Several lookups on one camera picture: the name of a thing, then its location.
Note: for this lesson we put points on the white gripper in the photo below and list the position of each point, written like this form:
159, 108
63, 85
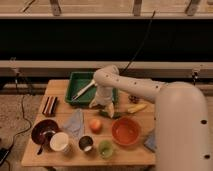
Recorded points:
104, 97

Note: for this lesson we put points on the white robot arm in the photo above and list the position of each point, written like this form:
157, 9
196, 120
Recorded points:
182, 133

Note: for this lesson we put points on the red bowl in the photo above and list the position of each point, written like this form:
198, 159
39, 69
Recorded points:
125, 131

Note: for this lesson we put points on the dark brown bowl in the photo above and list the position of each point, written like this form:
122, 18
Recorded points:
42, 129

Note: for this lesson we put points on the orange peach fruit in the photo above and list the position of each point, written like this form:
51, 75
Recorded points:
95, 125

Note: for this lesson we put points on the white brush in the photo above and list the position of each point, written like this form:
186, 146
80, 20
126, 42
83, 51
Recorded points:
83, 90

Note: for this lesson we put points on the dark grape bunch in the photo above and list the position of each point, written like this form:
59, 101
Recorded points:
134, 99

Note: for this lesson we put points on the blue cloth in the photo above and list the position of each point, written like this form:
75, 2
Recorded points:
74, 125

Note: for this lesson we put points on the green plastic tray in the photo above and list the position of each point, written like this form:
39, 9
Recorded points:
79, 80

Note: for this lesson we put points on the small green cup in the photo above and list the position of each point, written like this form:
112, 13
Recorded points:
105, 149

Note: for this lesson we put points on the brown striped block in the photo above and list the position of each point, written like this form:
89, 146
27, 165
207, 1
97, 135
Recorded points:
49, 107

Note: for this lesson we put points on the white cup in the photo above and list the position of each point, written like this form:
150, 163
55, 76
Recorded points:
60, 142

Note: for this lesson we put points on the blue sponge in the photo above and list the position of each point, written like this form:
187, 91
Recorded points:
150, 141

